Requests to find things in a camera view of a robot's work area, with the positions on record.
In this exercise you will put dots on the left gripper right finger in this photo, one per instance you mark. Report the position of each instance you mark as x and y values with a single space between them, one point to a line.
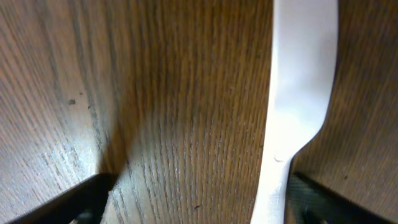
309 202

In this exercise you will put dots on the pink plastic knife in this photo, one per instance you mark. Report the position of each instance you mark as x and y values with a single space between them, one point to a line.
303 62

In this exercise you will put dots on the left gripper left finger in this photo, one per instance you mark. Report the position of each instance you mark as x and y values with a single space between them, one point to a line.
83 203

